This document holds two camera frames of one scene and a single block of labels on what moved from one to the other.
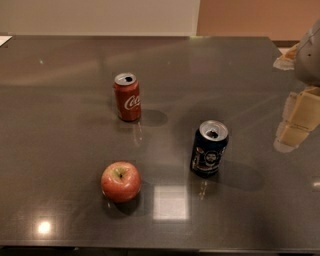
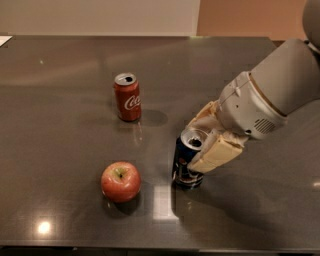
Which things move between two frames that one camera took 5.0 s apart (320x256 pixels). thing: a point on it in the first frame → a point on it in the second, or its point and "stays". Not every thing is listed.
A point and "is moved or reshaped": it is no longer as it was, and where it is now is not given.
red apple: x=120 y=181 stays
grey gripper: x=310 y=61 → x=248 y=106
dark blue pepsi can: x=209 y=143 is moved or reshaped
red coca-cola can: x=128 y=96 stays
